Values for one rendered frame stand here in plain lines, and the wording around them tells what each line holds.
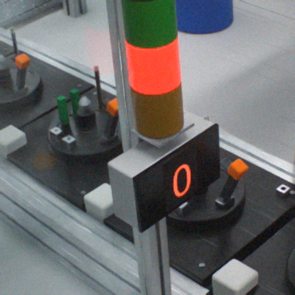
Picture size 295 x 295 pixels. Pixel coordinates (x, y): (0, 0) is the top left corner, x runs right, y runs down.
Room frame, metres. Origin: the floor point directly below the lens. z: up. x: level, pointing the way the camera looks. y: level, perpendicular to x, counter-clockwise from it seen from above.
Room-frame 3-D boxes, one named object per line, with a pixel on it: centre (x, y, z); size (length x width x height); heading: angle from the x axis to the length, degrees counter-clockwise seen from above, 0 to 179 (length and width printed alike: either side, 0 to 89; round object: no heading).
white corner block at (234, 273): (0.70, -0.10, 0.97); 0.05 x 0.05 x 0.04; 41
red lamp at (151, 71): (0.65, -0.02, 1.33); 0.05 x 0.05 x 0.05
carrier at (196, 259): (0.88, -0.07, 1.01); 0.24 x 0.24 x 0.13; 41
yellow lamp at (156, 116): (0.65, -0.02, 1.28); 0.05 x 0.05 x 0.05
